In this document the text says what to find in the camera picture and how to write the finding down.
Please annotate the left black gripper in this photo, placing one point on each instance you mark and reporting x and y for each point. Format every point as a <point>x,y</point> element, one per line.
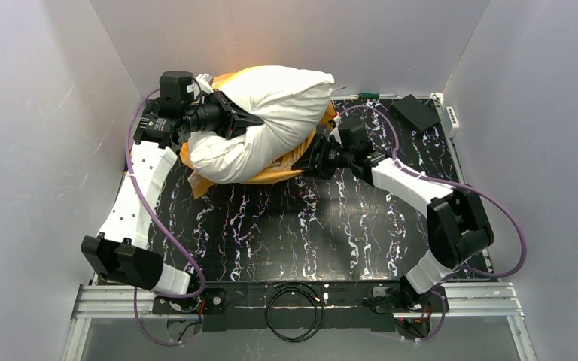
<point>226,115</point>

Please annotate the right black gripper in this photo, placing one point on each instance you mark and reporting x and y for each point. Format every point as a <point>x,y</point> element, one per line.
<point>320,154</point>

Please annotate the orange printed pillowcase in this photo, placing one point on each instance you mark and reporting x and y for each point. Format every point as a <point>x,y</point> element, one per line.
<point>269,169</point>

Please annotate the white pillow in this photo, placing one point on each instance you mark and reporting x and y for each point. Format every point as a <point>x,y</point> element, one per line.
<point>264,124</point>

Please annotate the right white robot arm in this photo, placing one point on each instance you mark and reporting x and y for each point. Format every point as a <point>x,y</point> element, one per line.
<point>457,224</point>

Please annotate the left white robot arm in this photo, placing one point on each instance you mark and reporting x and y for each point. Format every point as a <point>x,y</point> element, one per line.
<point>119,253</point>

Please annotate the black flat pad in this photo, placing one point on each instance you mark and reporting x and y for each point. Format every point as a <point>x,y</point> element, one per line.
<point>415,112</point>

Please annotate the white power strip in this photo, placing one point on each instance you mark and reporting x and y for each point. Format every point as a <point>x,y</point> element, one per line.
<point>450,123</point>

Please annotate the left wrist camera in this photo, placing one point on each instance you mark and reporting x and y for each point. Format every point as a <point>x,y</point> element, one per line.
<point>204,83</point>

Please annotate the green handled screwdriver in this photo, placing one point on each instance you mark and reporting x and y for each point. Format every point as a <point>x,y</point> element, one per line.
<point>368,96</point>

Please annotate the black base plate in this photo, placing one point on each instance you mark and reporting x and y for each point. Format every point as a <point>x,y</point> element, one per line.
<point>298,305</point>

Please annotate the aluminium frame rail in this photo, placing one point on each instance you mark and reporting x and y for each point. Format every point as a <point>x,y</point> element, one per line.
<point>465,299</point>

